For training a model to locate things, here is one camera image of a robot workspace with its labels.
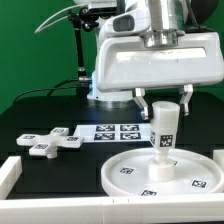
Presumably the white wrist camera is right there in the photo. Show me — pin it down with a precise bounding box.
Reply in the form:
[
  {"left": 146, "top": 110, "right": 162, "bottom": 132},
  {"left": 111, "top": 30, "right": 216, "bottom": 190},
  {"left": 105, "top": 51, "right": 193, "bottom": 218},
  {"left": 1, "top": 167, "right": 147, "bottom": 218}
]
[{"left": 100, "top": 14, "right": 151, "bottom": 37}]

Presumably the white front fence rail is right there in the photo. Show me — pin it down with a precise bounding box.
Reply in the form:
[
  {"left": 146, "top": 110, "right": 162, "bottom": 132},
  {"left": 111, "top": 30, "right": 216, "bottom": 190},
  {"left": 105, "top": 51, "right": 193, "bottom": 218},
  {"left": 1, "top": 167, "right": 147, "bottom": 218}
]
[{"left": 0, "top": 193, "right": 224, "bottom": 224}]

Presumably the white cross-shaped table base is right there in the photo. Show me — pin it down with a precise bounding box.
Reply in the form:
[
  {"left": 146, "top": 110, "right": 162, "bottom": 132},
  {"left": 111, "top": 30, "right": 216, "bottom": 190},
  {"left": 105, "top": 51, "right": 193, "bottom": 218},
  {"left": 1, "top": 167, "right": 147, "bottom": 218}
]
[{"left": 16, "top": 127, "right": 84, "bottom": 159}]

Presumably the white cable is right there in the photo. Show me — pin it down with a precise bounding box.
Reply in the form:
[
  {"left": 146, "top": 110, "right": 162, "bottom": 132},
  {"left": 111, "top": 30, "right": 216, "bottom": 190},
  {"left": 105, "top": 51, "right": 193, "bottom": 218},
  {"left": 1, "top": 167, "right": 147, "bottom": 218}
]
[{"left": 34, "top": 3, "right": 88, "bottom": 35}]

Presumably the black cable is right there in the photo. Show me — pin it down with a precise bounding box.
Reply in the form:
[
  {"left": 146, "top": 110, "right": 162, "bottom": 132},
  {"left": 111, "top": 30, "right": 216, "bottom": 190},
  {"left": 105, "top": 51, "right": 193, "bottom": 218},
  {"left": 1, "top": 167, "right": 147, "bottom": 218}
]
[{"left": 13, "top": 78, "right": 88, "bottom": 104}]

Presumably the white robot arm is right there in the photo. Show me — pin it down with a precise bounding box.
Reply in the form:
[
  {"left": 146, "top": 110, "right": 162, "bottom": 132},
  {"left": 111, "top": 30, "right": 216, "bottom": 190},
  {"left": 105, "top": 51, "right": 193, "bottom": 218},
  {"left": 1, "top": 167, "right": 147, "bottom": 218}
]
[{"left": 73, "top": 0, "right": 224, "bottom": 119}]

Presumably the white round table top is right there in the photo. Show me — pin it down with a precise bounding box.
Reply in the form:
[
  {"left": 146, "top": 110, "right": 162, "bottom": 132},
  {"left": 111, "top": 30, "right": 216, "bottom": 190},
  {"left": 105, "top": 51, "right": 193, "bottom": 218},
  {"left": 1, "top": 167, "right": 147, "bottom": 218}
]
[{"left": 101, "top": 148, "right": 224, "bottom": 196}]

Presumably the white right fence block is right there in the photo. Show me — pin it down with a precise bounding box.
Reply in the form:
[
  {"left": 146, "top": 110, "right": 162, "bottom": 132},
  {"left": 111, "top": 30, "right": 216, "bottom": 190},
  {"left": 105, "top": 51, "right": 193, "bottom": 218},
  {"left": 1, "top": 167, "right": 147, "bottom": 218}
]
[{"left": 213, "top": 149, "right": 224, "bottom": 169}]

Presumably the white fence block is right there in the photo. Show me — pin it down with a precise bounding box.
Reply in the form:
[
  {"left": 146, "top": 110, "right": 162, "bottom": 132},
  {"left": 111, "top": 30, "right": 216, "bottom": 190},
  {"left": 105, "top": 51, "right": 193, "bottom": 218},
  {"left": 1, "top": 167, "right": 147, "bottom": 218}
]
[
  {"left": 213, "top": 149, "right": 224, "bottom": 169},
  {"left": 0, "top": 156, "right": 22, "bottom": 200}
]

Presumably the white left fence block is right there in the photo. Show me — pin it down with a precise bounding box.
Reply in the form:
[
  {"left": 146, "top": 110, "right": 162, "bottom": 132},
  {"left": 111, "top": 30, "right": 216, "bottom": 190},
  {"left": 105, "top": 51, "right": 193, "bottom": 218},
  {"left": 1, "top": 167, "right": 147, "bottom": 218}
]
[{"left": 0, "top": 156, "right": 22, "bottom": 200}]

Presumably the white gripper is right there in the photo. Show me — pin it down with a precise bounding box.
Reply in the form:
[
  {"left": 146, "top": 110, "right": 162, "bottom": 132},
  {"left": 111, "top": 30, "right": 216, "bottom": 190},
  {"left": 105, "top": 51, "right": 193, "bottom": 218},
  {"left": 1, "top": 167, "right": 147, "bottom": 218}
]
[{"left": 95, "top": 33, "right": 224, "bottom": 120}]

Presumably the white marker tag plate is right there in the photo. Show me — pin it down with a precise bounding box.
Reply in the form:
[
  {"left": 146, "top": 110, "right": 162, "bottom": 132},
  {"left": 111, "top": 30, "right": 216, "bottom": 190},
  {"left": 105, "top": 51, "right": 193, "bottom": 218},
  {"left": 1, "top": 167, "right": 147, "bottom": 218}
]
[{"left": 74, "top": 123, "right": 150, "bottom": 143}]

